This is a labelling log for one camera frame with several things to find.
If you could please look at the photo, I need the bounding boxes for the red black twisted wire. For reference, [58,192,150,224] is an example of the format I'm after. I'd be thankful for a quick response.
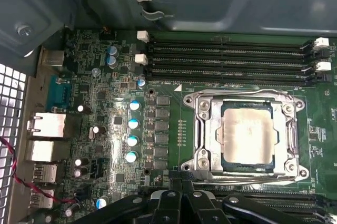
[0,136,80,204]

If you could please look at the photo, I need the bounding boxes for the grey square choke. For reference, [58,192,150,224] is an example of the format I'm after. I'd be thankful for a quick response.
[154,133,169,144]
[155,108,170,119]
[154,146,169,158]
[155,96,171,108]
[155,121,170,132]
[153,159,168,170]

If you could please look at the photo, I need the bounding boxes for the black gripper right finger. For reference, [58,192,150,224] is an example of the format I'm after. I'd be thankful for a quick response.
[181,171,303,224]

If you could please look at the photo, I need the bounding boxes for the green motherboard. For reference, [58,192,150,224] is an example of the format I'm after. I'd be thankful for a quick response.
[25,29,337,224]

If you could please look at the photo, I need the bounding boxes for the silver ethernet port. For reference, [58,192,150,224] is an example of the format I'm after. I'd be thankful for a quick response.
[26,112,67,140]

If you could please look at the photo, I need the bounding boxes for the silver topped CPU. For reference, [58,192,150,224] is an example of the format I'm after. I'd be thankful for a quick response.
[220,100,276,174]

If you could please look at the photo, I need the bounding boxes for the metal socket cover frame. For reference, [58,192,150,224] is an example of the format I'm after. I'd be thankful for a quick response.
[204,96,293,177]

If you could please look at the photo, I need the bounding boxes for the thin metal locking lever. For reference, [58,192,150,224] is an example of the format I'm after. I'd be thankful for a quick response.
[196,89,300,103]
[196,172,297,184]

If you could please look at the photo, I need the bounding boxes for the open PC case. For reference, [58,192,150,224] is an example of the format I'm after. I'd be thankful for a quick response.
[0,0,337,224]

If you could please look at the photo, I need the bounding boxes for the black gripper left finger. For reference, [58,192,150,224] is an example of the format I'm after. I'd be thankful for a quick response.
[86,171,183,224]

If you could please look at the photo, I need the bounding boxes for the silver USB port block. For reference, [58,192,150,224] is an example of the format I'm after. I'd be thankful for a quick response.
[24,139,55,163]
[33,164,58,186]
[29,189,55,210]

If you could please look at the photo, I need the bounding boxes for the CPU socket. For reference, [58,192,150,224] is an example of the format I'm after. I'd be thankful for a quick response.
[182,89,311,184]

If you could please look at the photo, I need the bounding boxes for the RAM slot white clips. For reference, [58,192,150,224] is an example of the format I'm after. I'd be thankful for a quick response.
[250,200,337,224]
[134,53,332,76]
[136,30,330,52]

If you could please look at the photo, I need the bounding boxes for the blue serial port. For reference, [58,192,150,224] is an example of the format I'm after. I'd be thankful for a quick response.
[46,74,74,112]

